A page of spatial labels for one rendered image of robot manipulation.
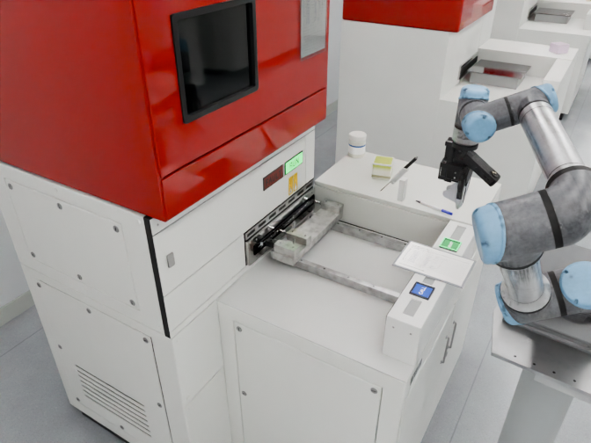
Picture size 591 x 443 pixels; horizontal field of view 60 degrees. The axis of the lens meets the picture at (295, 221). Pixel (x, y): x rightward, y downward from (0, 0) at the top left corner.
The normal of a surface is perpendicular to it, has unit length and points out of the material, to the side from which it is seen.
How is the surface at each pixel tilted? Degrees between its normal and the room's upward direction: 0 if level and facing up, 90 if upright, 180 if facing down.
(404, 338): 90
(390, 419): 90
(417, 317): 0
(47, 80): 90
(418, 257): 0
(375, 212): 90
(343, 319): 0
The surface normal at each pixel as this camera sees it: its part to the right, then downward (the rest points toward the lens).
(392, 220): -0.52, 0.46
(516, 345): 0.00, -0.85
